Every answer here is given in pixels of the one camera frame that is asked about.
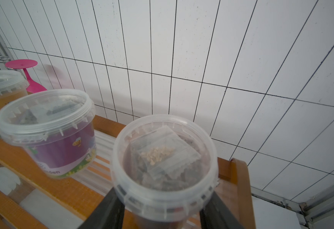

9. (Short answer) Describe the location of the clear cup with purple label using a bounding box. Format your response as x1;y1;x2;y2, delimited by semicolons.
0;89;97;178

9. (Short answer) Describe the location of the orange wooden tiered shelf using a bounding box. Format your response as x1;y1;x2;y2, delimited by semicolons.
0;116;256;229

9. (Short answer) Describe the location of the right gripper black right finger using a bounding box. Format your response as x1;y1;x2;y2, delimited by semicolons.
199;192;244;229

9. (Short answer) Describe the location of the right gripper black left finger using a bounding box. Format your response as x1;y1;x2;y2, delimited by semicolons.
78;188;125;229

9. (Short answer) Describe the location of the small clear seed cup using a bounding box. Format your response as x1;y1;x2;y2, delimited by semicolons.
111;114;218;229

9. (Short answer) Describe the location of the pink plastic wine glass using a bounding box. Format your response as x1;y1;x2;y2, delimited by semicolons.
5;59;47;94

